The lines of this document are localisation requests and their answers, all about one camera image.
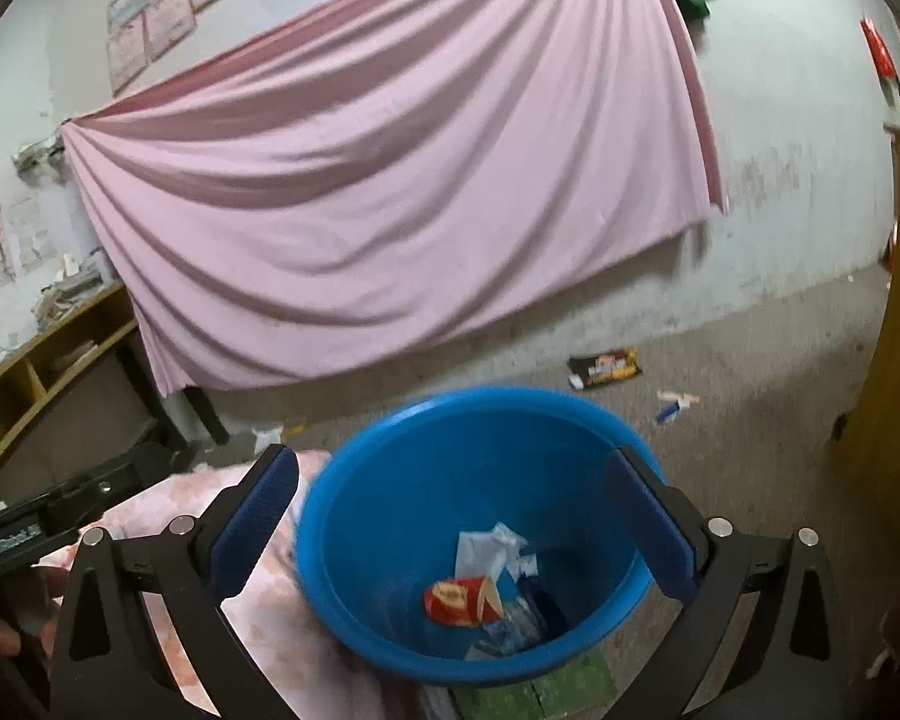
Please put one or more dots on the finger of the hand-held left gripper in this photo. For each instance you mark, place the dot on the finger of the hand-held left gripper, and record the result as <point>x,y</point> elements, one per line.
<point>105,487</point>

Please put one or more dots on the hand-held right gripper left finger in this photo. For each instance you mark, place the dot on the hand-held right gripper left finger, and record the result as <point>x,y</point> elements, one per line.
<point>247,521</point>

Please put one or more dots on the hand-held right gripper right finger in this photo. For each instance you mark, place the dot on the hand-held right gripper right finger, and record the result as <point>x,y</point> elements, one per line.
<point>652,529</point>

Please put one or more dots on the blue plastic bucket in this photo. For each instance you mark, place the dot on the blue plastic bucket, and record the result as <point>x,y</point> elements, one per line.
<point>390,480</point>

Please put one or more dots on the white paper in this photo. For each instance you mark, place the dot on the white paper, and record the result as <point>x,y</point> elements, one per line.
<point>487,547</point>

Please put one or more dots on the clear plastic wrapper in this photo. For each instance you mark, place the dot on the clear plastic wrapper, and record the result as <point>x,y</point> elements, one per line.
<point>510,634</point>

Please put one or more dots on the red snack packet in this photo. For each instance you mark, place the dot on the red snack packet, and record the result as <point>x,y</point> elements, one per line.
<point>457,600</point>

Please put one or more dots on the person's left hand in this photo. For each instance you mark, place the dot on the person's left hand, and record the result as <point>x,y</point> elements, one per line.
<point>0,630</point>

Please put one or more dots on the white paper scrap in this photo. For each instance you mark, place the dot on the white paper scrap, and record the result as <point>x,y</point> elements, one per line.
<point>266,439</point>

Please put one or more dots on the black table leg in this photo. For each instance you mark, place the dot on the black table leg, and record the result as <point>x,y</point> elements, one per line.
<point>208,416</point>

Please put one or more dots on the blue white wrapper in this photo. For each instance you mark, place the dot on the blue white wrapper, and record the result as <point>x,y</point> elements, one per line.
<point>675,406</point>

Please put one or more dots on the floral pink blanket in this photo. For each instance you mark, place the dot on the floral pink blanket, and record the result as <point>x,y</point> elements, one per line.
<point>285,652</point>

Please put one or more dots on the dark snack wrapper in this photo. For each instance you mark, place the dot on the dark snack wrapper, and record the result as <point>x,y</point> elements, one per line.
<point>607,367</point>

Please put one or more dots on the wooden shelf unit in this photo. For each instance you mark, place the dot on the wooden shelf unit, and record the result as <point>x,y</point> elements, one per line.
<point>112,298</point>

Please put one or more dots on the stack of books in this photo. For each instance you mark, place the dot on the stack of books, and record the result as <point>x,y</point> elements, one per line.
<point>75,285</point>

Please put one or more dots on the pink hanging sheet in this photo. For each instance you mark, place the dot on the pink hanging sheet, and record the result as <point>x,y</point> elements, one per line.
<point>390,165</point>

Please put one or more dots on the red hanging packet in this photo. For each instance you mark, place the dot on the red hanging packet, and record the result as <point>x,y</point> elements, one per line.
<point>879,49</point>

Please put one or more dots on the small wall rack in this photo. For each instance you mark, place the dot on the small wall rack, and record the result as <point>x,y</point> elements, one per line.
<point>41,151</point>

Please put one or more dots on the group of wall certificates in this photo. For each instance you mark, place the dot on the group of wall certificates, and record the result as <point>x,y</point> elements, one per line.
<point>157,22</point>

